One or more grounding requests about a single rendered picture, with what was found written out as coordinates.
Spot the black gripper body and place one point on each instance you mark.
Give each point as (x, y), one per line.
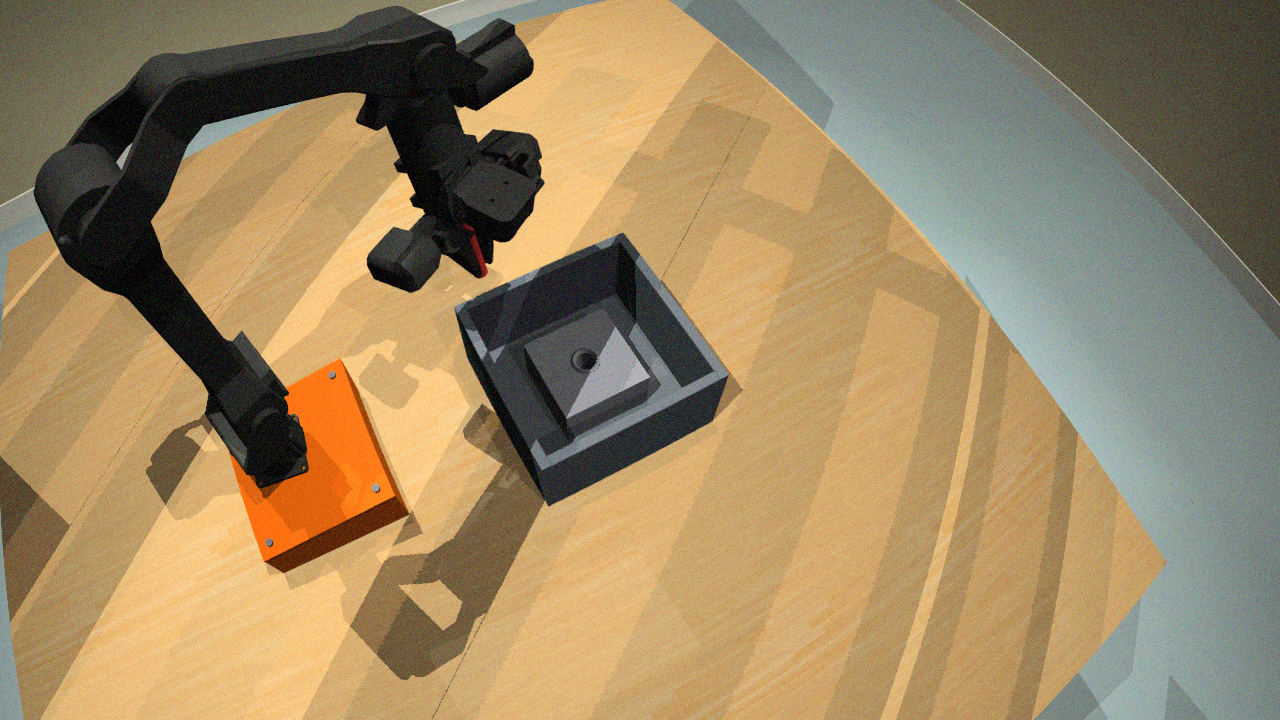
(407, 259)

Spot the dark red peg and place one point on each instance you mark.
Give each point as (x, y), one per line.
(477, 251)

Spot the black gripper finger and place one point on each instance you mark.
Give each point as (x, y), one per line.
(486, 244)
(463, 254)

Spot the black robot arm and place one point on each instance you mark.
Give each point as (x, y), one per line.
(412, 72)

